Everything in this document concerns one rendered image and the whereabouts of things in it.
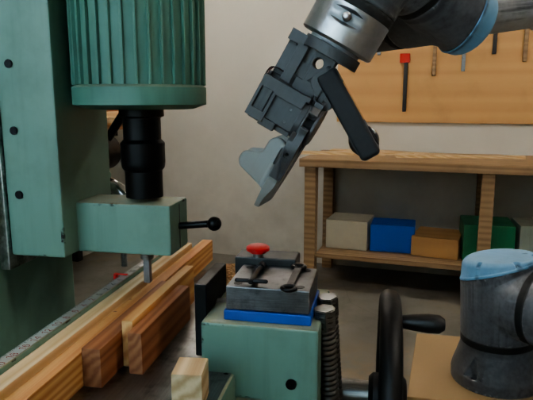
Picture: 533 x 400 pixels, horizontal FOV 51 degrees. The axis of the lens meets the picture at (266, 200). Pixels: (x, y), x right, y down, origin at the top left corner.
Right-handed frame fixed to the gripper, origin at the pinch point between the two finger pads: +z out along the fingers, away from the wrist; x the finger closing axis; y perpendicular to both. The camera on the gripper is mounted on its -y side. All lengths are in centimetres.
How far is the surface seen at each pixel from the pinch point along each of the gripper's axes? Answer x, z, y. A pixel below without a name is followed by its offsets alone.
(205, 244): -28.6, 21.2, 7.9
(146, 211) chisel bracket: -0.4, 10.0, 13.1
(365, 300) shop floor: -258, 91, -63
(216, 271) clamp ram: 2.9, 10.5, 0.7
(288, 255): -0.8, 5.1, -6.0
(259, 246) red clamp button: 1.0, 5.4, -2.3
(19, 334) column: 1.0, 35.9, 21.0
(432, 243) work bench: -273, 42, -80
